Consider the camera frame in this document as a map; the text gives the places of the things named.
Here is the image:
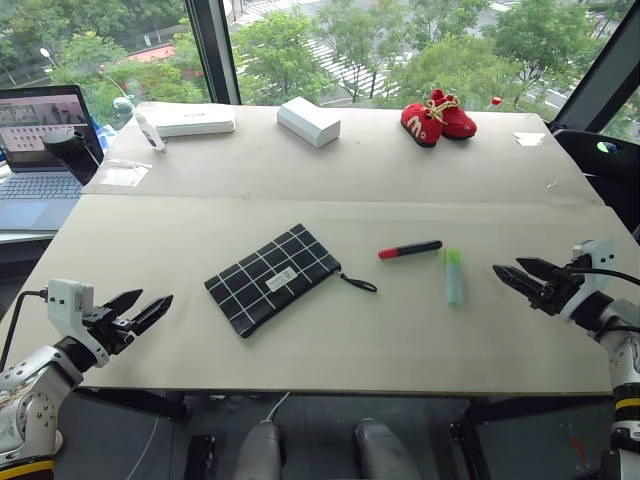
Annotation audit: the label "black machine with green light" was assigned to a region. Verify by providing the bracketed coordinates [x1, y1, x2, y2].
[551, 128, 640, 214]

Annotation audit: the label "red knitted shoe yellow laces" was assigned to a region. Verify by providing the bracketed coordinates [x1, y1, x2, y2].
[428, 88, 478, 142]

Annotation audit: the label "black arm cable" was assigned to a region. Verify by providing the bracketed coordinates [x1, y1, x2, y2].
[563, 266, 640, 289]
[0, 288, 49, 374]

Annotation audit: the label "green highlighter pen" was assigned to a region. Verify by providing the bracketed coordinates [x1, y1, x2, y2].
[444, 247, 465, 308]

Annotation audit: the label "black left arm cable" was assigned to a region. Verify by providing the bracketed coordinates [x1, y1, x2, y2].
[0, 288, 49, 374]

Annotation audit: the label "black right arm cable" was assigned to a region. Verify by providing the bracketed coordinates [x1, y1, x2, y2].
[563, 266, 640, 289]

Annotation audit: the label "black grid pencil pouch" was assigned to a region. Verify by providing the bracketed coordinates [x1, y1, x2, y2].
[203, 223, 378, 340]

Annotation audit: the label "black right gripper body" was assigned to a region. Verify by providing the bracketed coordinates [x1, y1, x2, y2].
[530, 266, 587, 317]

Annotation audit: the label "dark window frame pillar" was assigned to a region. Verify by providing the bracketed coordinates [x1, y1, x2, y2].
[183, 0, 242, 107]

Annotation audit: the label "red and black marker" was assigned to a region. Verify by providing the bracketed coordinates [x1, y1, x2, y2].
[377, 239, 444, 261]

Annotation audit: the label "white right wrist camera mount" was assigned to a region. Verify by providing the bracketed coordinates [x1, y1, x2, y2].
[559, 238, 618, 321]

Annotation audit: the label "dark laptop computer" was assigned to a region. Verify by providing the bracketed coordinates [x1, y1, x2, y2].
[0, 84, 105, 234]

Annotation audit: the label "clear plastic bag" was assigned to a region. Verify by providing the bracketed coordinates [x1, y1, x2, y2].
[96, 157, 153, 188]

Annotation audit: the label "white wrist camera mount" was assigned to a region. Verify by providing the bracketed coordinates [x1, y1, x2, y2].
[559, 238, 618, 321]
[46, 279, 109, 369]

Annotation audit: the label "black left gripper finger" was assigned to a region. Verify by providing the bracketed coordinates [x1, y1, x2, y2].
[101, 288, 144, 322]
[130, 294, 175, 338]

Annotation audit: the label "white rectangular box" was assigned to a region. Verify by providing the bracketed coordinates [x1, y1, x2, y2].
[276, 96, 342, 149]

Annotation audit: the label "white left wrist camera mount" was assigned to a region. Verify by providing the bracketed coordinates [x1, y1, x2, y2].
[46, 279, 109, 369]

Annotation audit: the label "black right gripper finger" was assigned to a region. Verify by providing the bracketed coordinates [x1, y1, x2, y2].
[492, 264, 544, 302]
[515, 257, 559, 283]

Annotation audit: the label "dark rounded grey shape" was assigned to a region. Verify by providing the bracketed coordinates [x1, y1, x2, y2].
[352, 418, 422, 480]
[238, 420, 282, 480]

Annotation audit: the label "clear tape piece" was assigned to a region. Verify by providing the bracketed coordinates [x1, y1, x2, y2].
[512, 130, 547, 148]

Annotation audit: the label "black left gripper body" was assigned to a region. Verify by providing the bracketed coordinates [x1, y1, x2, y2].
[81, 305, 138, 357]

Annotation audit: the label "small white bottle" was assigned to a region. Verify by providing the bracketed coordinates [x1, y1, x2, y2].
[133, 110, 167, 153]

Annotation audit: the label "red knitted shoe yellow logo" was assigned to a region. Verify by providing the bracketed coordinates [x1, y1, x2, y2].
[400, 103, 446, 149]

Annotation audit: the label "thin white cable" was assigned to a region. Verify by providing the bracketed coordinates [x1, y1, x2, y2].
[266, 391, 292, 424]

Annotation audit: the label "dark slanted window frame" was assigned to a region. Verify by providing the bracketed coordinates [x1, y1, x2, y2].
[543, 0, 640, 129]

